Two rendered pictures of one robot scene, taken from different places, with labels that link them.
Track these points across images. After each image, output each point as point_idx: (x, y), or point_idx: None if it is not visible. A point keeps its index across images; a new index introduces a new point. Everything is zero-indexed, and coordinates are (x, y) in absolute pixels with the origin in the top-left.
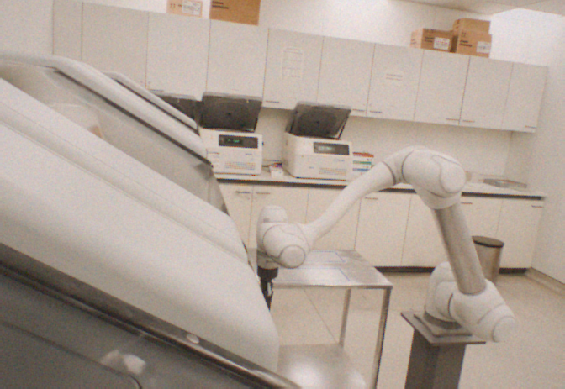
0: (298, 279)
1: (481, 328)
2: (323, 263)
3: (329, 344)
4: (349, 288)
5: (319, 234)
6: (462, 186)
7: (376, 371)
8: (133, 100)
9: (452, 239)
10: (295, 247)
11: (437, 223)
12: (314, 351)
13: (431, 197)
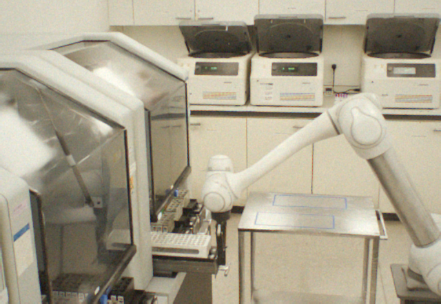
0: (279, 224)
1: (429, 282)
2: (320, 209)
3: (348, 297)
4: (330, 236)
5: (245, 183)
6: (375, 138)
7: None
8: (69, 83)
9: (388, 189)
10: (214, 194)
11: (373, 173)
12: (328, 301)
13: (354, 148)
